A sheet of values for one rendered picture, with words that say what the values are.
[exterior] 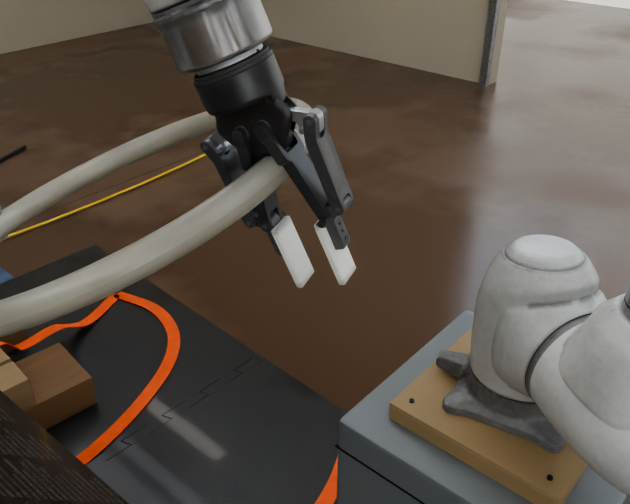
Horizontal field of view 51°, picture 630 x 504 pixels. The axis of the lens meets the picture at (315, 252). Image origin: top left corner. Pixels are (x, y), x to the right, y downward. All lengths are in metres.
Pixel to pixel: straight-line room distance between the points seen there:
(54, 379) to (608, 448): 1.81
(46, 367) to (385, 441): 1.51
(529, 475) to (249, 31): 0.71
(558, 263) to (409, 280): 1.96
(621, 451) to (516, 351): 0.19
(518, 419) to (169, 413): 1.43
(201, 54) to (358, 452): 0.71
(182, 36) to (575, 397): 0.59
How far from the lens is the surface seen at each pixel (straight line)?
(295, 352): 2.46
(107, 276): 0.56
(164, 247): 0.56
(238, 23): 0.57
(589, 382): 0.83
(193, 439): 2.16
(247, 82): 0.58
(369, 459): 1.09
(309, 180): 0.62
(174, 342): 2.52
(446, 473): 1.03
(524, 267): 0.92
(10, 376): 2.21
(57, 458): 1.28
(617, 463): 0.83
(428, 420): 1.05
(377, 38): 5.97
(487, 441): 1.04
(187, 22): 0.57
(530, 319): 0.91
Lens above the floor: 1.57
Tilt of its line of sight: 31 degrees down
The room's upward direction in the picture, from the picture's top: straight up
